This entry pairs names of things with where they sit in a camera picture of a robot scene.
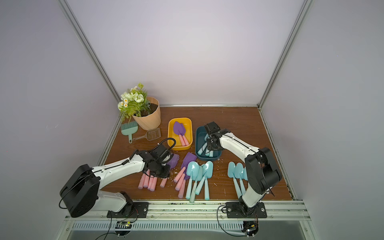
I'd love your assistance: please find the circuit board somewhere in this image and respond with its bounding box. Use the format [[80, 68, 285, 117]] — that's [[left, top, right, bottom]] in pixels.
[[115, 221, 133, 238], [242, 221, 259, 238]]

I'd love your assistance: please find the aluminium front rail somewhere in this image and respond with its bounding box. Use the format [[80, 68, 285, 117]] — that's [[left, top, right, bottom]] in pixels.
[[76, 200, 311, 221]]

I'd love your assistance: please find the purple shovel far left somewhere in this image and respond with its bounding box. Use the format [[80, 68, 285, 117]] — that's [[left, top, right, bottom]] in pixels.
[[138, 174, 146, 189]]

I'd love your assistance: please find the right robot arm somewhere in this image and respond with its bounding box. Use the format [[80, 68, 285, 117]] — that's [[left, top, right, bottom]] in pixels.
[[205, 122, 283, 217]]

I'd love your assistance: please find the dark teal storage box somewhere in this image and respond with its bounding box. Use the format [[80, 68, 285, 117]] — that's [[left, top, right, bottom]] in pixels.
[[195, 126, 222, 161]]

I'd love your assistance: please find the right circuit board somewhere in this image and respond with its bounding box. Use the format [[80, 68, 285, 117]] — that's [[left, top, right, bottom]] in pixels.
[[242, 221, 259, 238]]

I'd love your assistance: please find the teal round shovel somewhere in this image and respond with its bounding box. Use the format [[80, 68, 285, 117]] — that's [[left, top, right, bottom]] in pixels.
[[198, 134, 209, 156]]

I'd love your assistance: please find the green small brush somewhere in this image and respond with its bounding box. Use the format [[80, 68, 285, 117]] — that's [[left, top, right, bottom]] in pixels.
[[121, 121, 139, 144]]

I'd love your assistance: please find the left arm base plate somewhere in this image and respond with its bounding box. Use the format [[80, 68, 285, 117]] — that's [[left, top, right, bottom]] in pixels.
[[107, 202, 149, 219]]

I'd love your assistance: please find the yellow storage box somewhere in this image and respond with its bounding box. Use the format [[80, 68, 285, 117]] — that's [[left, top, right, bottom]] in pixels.
[[167, 118, 193, 151]]

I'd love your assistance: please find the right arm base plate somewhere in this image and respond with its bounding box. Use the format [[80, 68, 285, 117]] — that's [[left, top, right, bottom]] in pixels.
[[226, 202, 267, 219]]

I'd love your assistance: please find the beige flower pot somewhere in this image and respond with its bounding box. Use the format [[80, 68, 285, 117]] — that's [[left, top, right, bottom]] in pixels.
[[133, 97, 161, 130]]

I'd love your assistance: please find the left circuit board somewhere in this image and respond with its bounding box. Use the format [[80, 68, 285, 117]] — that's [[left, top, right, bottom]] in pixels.
[[115, 221, 133, 238]]

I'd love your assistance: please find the purple pointed shovel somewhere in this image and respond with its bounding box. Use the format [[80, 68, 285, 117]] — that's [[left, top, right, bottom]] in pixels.
[[173, 121, 187, 146]]

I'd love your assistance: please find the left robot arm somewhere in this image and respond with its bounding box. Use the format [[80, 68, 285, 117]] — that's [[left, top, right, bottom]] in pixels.
[[60, 144, 174, 218]]

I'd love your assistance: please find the purple square shovel pink handle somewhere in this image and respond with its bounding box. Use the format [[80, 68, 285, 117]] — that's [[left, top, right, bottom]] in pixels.
[[174, 122, 190, 146]]

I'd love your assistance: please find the artificial flower plant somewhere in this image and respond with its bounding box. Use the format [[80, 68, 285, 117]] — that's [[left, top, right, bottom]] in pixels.
[[118, 83, 153, 121]]

